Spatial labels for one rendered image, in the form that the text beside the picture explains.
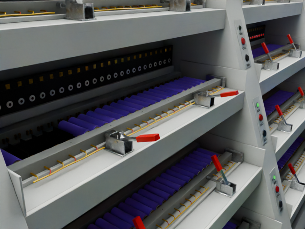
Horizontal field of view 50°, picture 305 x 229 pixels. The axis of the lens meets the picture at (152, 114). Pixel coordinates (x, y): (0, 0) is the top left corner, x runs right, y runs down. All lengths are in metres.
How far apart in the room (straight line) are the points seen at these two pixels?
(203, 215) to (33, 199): 0.38
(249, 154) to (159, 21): 0.45
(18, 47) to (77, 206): 0.21
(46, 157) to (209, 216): 0.37
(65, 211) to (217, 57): 0.57
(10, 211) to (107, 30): 0.28
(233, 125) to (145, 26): 0.41
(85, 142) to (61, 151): 0.04
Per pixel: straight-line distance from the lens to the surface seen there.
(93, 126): 0.55
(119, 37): 0.53
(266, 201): 0.94
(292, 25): 1.51
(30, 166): 0.45
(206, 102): 0.70
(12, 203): 0.39
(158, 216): 0.64
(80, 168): 0.47
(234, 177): 0.83
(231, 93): 0.67
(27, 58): 0.43
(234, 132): 0.88
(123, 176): 0.49
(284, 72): 1.15
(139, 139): 0.47
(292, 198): 1.15
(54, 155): 0.46
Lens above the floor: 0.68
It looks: 8 degrees down
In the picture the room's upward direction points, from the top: 16 degrees counter-clockwise
